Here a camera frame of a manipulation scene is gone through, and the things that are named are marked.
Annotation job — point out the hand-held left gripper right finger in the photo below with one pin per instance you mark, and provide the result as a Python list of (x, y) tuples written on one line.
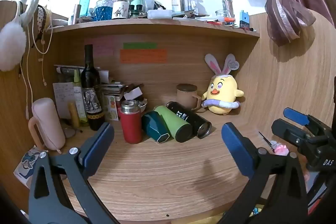
[(236, 151)]

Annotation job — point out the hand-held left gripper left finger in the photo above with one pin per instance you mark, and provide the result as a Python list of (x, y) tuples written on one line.
[(97, 145)]

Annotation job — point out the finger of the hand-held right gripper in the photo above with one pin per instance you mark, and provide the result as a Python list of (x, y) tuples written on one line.
[(296, 115), (286, 132)]

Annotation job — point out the red thermos cup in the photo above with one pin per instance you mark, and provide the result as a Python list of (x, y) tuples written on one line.
[(130, 121)]

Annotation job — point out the black thermos cup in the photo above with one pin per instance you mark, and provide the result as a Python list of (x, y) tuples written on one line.
[(189, 119)]

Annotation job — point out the teal faceted cup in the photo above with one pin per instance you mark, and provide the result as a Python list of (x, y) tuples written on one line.
[(155, 127)]

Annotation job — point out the green thermos cup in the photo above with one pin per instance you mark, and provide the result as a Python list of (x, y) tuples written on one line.
[(174, 124)]

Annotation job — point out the small pink figurine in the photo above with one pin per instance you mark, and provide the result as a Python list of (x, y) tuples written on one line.
[(280, 148)]

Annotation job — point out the thin dark pen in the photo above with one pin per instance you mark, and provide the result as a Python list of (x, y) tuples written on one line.
[(266, 141)]

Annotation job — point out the round eyeglasses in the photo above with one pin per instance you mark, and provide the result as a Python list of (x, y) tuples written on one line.
[(70, 132)]

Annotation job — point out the yellow tube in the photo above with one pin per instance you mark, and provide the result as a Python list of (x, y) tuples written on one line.
[(74, 115)]

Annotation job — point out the yellow-green spray bottle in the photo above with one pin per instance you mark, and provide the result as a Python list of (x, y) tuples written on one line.
[(78, 98)]

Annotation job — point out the stack of books and papers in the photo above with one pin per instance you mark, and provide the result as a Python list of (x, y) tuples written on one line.
[(115, 90)]

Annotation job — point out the white handwritten paper note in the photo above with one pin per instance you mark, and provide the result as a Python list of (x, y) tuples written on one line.
[(63, 98)]

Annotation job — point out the yellow chick plush toy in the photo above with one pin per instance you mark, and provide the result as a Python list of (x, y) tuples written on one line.
[(221, 92)]

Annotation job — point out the dark wine bottle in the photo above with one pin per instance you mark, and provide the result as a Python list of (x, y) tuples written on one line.
[(90, 82)]

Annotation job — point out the blue printed card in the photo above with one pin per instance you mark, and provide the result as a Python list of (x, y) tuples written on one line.
[(27, 165)]

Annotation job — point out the brown mug with lid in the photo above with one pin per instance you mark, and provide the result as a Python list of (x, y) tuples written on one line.
[(185, 98)]

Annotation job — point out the pink sticky note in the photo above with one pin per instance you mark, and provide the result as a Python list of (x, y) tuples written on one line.
[(101, 47)]

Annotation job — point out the orange sticky note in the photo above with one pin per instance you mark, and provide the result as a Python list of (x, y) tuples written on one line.
[(143, 56)]

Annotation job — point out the green sticky note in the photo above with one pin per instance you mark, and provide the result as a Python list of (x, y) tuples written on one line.
[(140, 45)]

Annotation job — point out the blue box on shelf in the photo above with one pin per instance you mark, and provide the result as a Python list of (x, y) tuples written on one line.
[(244, 18)]

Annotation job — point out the small glass jar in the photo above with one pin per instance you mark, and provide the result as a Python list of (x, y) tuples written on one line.
[(221, 16)]

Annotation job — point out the tall glass jar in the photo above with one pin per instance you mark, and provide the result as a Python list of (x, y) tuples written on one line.
[(227, 6)]

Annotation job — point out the wooden shelf board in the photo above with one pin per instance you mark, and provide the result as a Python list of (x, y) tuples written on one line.
[(147, 26)]

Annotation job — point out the white fluffy earmuffs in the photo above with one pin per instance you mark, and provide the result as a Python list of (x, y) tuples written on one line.
[(11, 45)]

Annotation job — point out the dotted brown headband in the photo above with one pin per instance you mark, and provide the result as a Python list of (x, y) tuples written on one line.
[(42, 22)]

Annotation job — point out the blue glass bottle with cork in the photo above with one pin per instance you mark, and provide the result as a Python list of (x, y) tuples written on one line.
[(104, 10)]

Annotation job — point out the tall blue liquid bottle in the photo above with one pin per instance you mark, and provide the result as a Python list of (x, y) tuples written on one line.
[(84, 6)]

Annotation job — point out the white plastic box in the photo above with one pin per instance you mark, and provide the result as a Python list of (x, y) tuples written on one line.
[(159, 14)]

